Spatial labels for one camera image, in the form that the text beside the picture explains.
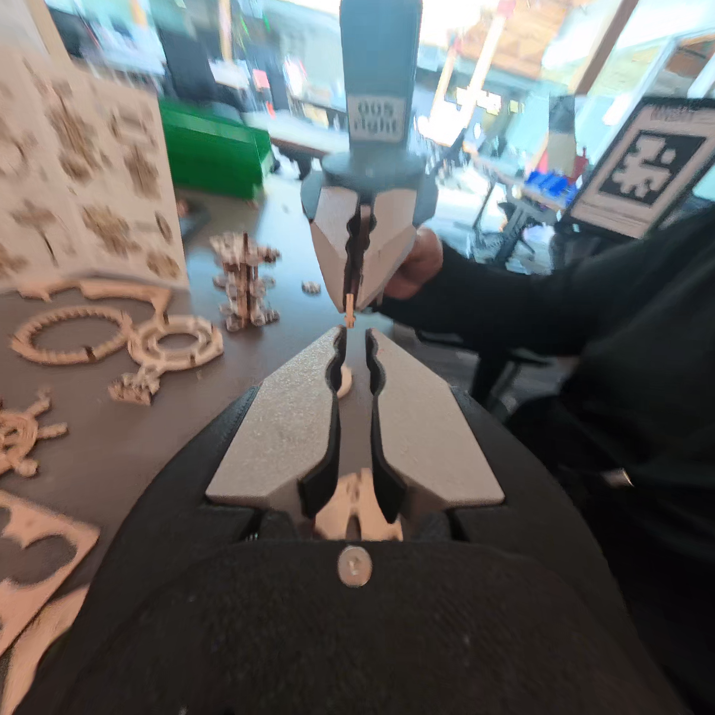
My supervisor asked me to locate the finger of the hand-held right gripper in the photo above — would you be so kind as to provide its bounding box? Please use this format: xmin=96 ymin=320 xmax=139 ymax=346
xmin=310 ymin=187 xmax=361 ymax=312
xmin=354 ymin=189 xmax=418 ymax=312

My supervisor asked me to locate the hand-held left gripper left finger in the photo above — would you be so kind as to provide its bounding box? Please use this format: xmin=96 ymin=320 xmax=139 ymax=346
xmin=206 ymin=325 xmax=347 ymax=521

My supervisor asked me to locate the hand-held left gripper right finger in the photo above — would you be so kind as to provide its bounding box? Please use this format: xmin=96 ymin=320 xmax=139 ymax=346
xmin=366 ymin=328 xmax=506 ymax=524

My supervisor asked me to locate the person's right forearm black sleeve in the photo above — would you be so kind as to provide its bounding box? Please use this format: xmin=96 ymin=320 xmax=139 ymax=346
xmin=373 ymin=241 xmax=593 ymax=359

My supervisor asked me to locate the assembled wooden model tower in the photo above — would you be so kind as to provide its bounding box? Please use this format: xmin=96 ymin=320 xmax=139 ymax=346
xmin=210 ymin=231 xmax=282 ymax=332

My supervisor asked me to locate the upright wooden parts sheet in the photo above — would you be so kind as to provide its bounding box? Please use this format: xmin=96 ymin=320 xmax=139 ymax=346
xmin=0 ymin=44 xmax=189 ymax=292

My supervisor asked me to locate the person's right hand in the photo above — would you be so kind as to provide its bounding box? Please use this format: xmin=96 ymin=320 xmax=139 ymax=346
xmin=385 ymin=227 xmax=444 ymax=301

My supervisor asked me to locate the black office chair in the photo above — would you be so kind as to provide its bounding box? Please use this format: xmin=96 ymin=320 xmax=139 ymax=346
xmin=474 ymin=200 xmax=541 ymax=270

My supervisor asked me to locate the green box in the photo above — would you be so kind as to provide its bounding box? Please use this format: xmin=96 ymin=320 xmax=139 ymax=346
xmin=159 ymin=98 xmax=276 ymax=201

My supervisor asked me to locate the person's dark clothed torso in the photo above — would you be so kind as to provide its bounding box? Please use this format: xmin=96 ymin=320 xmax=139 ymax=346
xmin=475 ymin=208 xmax=715 ymax=715

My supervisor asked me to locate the wooden cut-out sheet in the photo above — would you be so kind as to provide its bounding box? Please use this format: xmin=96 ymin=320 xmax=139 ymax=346
xmin=0 ymin=490 xmax=102 ymax=658

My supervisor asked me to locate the wooden spoked wheel part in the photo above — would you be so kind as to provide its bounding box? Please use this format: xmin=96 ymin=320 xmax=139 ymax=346
xmin=0 ymin=390 xmax=69 ymax=477

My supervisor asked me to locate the printed tag board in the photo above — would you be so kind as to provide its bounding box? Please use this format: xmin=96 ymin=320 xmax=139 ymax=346
xmin=559 ymin=96 xmax=715 ymax=240

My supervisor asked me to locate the wooden double ring part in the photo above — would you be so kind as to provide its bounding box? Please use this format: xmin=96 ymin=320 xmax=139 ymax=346
xmin=108 ymin=314 xmax=225 ymax=407

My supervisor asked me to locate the wooden frame offcut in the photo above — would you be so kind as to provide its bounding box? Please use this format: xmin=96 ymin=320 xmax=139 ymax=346
xmin=16 ymin=278 xmax=175 ymax=315

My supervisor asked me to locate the toothed wooden ring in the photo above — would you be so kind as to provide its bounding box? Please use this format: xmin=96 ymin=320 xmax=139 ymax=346
xmin=10 ymin=305 xmax=133 ymax=367

